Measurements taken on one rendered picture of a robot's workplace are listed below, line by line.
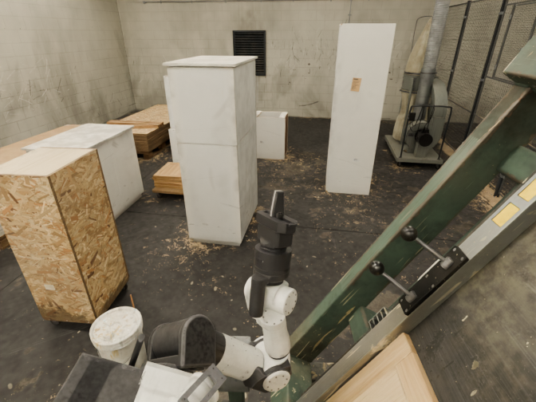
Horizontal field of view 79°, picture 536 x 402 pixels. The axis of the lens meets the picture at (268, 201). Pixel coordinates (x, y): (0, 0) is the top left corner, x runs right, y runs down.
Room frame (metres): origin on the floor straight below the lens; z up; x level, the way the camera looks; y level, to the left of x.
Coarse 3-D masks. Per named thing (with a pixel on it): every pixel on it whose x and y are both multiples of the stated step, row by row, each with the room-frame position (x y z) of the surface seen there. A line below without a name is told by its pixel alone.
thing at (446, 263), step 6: (408, 228) 0.64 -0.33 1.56; (414, 228) 0.64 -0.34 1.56; (402, 234) 0.64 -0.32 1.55; (408, 234) 0.63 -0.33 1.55; (414, 234) 0.63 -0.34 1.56; (408, 240) 0.63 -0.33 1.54; (414, 240) 0.63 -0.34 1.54; (420, 240) 0.63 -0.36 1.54; (426, 246) 0.62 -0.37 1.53; (432, 252) 0.61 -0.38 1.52; (444, 258) 0.60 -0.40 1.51; (450, 258) 0.59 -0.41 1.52; (444, 264) 0.59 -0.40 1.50; (450, 264) 0.58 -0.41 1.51
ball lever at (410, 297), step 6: (372, 264) 0.65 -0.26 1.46; (378, 264) 0.64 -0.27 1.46; (372, 270) 0.64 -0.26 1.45; (378, 270) 0.63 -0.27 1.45; (384, 276) 0.63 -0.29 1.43; (396, 282) 0.62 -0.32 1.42; (402, 288) 0.61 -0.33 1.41; (408, 294) 0.60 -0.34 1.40; (414, 294) 0.59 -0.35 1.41; (408, 300) 0.59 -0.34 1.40
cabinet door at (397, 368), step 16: (400, 336) 0.56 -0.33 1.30; (384, 352) 0.56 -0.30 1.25; (400, 352) 0.53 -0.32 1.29; (368, 368) 0.55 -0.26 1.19; (384, 368) 0.52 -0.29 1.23; (400, 368) 0.49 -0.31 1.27; (416, 368) 0.47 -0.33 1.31; (352, 384) 0.55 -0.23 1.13; (368, 384) 0.52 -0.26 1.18; (384, 384) 0.49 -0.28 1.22; (400, 384) 0.47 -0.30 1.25; (416, 384) 0.44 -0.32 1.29; (336, 400) 0.55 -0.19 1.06; (352, 400) 0.51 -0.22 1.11; (368, 400) 0.49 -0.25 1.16; (384, 400) 0.46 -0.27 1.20; (400, 400) 0.44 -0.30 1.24; (416, 400) 0.42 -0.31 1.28; (432, 400) 0.40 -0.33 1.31
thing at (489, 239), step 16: (528, 208) 0.57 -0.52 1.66; (496, 224) 0.59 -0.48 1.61; (512, 224) 0.57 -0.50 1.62; (528, 224) 0.57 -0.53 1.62; (480, 240) 0.59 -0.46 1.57; (496, 240) 0.57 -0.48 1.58; (512, 240) 0.57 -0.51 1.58; (480, 256) 0.57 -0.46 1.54; (464, 272) 0.57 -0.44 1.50; (448, 288) 0.57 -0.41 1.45; (432, 304) 0.57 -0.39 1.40; (384, 320) 0.61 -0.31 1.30; (400, 320) 0.58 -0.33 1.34; (416, 320) 0.57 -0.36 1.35; (368, 336) 0.61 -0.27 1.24; (384, 336) 0.57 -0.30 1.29; (352, 352) 0.61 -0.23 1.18; (368, 352) 0.57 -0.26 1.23; (336, 368) 0.61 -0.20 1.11; (352, 368) 0.57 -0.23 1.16; (320, 384) 0.61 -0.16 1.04; (336, 384) 0.57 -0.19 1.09; (304, 400) 0.60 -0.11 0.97; (320, 400) 0.57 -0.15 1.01
